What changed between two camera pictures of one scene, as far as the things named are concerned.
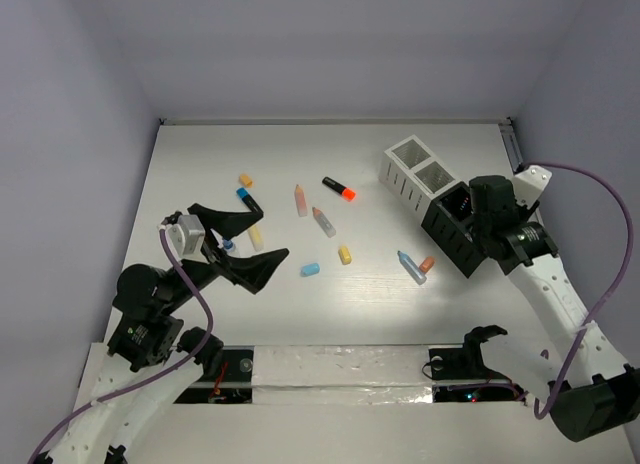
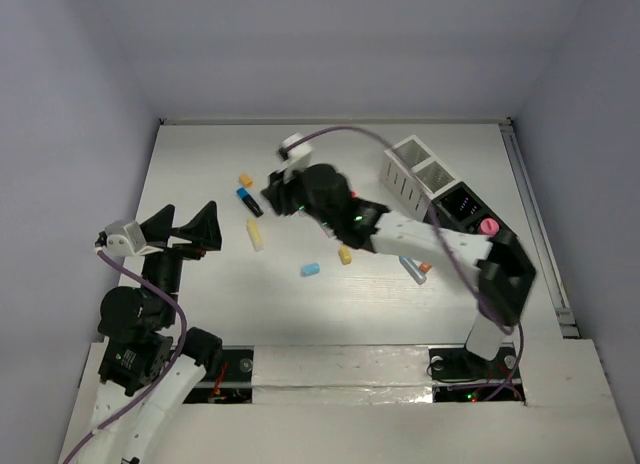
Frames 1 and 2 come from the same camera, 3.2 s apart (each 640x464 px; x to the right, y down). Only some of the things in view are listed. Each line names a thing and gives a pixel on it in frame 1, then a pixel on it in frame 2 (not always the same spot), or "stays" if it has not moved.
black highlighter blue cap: x=249 y=201 stays
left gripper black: x=216 y=254 → x=179 y=247
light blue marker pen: x=412 y=268 stays
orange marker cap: x=246 y=180 stays
